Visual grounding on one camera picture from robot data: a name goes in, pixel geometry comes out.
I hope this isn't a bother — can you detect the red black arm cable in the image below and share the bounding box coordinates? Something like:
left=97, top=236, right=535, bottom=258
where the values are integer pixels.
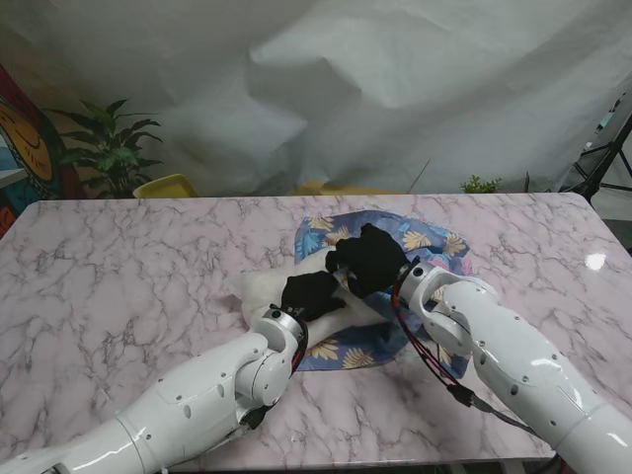
left=236, top=320, right=310, bottom=436
left=389, top=283, right=560, bottom=446

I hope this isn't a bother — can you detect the white backdrop sheet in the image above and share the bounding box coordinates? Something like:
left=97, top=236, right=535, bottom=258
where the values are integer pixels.
left=0, top=0, right=632, bottom=199

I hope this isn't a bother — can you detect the colourful mural board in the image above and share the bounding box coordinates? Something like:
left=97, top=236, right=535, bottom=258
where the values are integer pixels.
left=0, top=62, right=68, bottom=238

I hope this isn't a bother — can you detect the yellow chair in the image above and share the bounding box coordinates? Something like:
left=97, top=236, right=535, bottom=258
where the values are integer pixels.
left=131, top=173, right=198, bottom=199

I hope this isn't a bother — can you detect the black tripod stand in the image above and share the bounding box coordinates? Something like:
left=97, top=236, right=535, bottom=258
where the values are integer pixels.
left=557, top=88, right=632, bottom=218

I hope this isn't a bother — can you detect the blue floral pillowcase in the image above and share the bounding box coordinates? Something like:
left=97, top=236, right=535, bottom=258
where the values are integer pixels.
left=293, top=209, right=478, bottom=379

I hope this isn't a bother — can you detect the red black right arm cable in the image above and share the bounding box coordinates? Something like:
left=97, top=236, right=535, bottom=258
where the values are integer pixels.
left=389, top=283, right=560, bottom=446

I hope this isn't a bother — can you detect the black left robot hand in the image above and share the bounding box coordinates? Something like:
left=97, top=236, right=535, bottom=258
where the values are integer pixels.
left=279, top=272, right=347, bottom=322

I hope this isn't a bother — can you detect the large green potted plant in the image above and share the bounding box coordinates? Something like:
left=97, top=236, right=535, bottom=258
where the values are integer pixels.
left=47, top=98, right=164, bottom=199

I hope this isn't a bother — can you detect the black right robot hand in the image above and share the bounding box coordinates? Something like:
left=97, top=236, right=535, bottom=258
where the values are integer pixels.
left=325, top=222, right=411, bottom=300

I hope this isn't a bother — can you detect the thin brown stick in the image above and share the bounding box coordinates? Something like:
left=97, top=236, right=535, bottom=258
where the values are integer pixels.
left=408, top=158, right=432, bottom=193

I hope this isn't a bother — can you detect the small green plant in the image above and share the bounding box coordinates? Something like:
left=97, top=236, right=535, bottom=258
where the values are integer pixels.
left=459, top=174, right=504, bottom=195

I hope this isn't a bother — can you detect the white fluffy pillow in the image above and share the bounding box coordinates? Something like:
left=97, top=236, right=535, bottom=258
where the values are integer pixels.
left=234, top=256, right=397, bottom=348

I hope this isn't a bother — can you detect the red black left arm cable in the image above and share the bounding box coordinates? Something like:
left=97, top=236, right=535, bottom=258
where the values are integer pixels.
left=236, top=320, right=310, bottom=436

